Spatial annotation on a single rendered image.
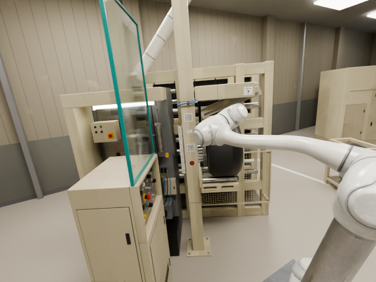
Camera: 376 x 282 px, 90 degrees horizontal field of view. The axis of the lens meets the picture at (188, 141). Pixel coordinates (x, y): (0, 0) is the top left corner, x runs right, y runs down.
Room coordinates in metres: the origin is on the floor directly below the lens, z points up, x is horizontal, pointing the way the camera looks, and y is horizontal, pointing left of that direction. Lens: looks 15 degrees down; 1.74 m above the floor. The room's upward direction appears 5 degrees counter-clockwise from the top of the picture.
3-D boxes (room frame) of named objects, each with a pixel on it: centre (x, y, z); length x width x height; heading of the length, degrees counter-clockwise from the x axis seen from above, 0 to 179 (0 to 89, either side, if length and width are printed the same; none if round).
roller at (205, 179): (1.66, -0.28, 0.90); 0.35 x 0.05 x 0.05; 87
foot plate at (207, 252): (1.79, -0.02, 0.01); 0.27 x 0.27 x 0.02; 87
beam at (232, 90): (2.09, -0.42, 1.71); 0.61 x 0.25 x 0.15; 87
